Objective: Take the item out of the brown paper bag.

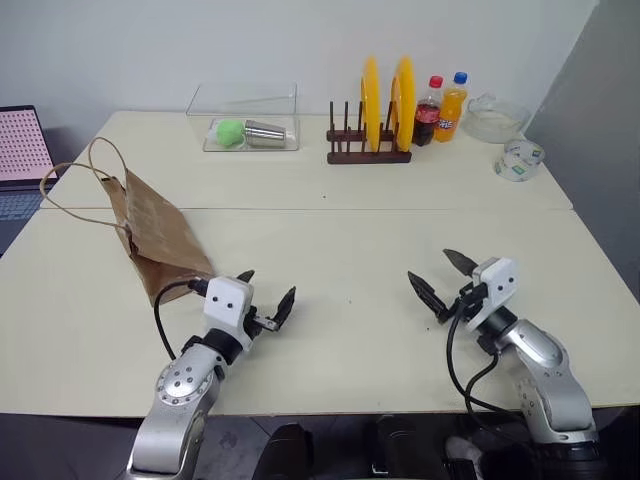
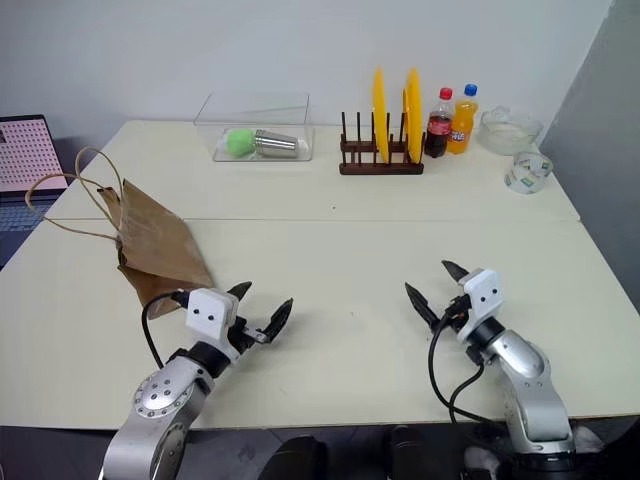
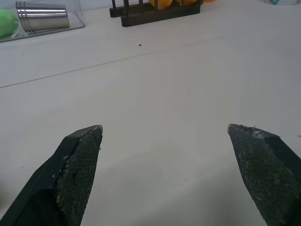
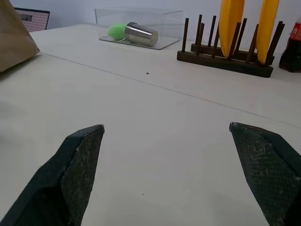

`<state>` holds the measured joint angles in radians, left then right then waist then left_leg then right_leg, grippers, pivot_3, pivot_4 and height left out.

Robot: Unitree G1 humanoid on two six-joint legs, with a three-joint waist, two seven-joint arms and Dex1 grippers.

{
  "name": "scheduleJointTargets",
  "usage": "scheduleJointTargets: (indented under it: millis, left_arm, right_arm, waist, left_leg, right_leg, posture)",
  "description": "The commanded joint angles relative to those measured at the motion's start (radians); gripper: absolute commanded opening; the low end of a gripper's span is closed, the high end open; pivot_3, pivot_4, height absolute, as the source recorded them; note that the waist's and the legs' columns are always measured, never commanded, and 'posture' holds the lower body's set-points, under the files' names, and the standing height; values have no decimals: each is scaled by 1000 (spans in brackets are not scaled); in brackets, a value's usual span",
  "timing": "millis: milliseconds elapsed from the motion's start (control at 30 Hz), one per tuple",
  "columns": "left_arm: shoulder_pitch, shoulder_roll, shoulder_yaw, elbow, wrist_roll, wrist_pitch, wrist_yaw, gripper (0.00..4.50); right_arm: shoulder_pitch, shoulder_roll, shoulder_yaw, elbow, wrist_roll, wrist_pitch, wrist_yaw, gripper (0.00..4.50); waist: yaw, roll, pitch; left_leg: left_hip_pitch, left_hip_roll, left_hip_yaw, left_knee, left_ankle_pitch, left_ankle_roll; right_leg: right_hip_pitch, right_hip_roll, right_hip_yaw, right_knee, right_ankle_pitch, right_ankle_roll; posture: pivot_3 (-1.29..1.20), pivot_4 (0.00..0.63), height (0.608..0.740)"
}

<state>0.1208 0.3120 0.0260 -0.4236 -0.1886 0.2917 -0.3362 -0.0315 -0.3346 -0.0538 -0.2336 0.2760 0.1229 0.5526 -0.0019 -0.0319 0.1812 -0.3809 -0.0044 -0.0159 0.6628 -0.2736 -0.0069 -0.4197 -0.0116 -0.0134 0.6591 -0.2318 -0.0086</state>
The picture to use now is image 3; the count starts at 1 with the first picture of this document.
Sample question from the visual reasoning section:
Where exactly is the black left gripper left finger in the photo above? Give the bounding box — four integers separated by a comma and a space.
0, 125, 104, 226

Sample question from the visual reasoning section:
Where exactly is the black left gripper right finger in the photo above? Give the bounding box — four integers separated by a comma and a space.
227, 123, 301, 226

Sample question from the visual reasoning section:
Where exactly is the clear plastic box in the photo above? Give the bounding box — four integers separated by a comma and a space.
0, 0, 87, 43

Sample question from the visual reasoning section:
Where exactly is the stainless steel cup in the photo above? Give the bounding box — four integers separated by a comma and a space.
15, 1, 71, 32

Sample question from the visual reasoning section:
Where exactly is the green soft ball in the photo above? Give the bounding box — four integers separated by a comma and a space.
0, 8, 18, 38

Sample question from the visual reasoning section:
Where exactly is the white patterned object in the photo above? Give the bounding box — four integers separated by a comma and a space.
263, 0, 301, 6

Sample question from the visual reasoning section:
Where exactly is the dark wooden rack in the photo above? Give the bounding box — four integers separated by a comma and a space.
109, 0, 202, 28

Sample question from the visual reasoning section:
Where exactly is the orange fruit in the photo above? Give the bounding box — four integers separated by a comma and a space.
148, 0, 174, 10

